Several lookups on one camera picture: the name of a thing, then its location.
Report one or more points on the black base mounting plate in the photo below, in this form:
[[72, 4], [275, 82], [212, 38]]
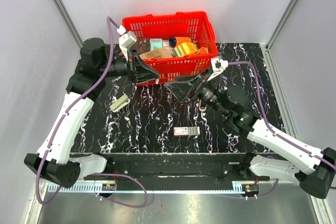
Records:
[[219, 169]]

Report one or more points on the beige stapler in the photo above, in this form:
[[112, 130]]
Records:
[[120, 103]]

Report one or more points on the orange packet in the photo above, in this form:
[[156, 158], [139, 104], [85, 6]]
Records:
[[202, 51]]

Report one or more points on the cardboard box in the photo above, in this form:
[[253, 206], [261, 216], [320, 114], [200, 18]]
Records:
[[159, 53]]

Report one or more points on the brown round item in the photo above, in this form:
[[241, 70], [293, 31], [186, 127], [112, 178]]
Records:
[[142, 45]]

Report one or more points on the red plastic basket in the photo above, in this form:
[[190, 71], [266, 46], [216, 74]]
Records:
[[195, 25]]

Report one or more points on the staple box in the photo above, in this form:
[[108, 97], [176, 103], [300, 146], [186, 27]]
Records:
[[187, 131]]

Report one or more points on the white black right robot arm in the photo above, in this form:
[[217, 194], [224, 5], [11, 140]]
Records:
[[309, 167]]

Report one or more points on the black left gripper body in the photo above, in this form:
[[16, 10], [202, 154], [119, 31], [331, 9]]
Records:
[[131, 64]]

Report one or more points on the yellow green striped box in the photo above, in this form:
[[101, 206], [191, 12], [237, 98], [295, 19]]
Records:
[[185, 49]]

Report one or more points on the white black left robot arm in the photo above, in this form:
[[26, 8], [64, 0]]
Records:
[[52, 161]]

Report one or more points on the teal small box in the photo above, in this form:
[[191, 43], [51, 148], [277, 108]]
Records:
[[156, 43]]

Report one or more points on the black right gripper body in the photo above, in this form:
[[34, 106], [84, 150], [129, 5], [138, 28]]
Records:
[[201, 84]]

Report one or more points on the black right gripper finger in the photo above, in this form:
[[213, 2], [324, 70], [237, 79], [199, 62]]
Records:
[[182, 90], [186, 78]]

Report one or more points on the orange cylinder can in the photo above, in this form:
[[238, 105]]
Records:
[[175, 40]]

